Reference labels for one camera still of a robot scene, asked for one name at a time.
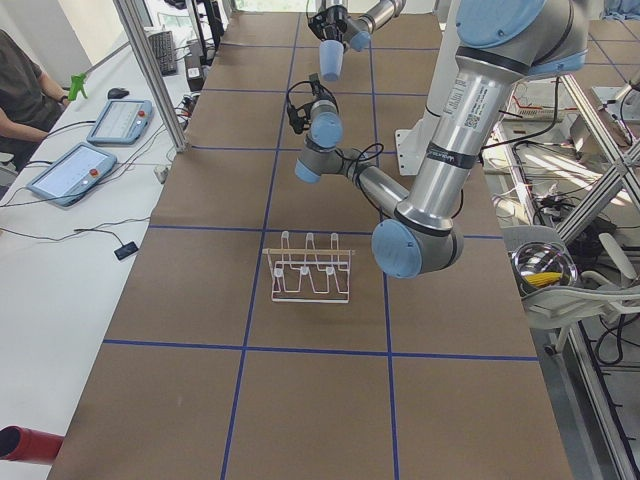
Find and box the small black device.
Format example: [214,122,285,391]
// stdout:
[114,242,139,261]

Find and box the black box with label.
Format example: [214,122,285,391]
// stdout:
[184,40,206,92]

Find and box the aluminium frame post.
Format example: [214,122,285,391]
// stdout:
[113,0,187,153]

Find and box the far blue teach pendant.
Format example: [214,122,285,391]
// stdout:
[86,99,153,146]

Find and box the steel bowl with corn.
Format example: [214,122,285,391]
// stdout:
[510,242,578,296]

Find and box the near blue teach pendant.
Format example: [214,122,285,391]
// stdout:
[26,142,117,207]

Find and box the white wire cup holder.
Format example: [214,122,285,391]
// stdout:
[262,231,355,304]

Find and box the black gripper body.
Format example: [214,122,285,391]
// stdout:
[307,5,348,42]

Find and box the red cylinder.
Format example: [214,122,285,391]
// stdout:
[1,426,64,466]

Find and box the light blue plastic cup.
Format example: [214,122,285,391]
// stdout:
[319,40,344,82]

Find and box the black computer mouse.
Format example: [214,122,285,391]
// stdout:
[107,88,129,99]

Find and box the black keyboard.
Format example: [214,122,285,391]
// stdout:
[147,31,178,76]

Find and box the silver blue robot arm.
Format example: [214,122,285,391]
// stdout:
[307,0,406,52]
[295,1,589,279]

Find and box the blue teach pendant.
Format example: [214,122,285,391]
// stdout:
[26,142,117,207]
[86,99,153,146]

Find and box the seated person in grey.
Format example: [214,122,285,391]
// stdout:
[1,31,70,171]

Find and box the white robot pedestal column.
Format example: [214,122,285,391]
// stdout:
[395,0,461,176]

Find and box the green plastic clamp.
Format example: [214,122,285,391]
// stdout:
[68,72,88,102]

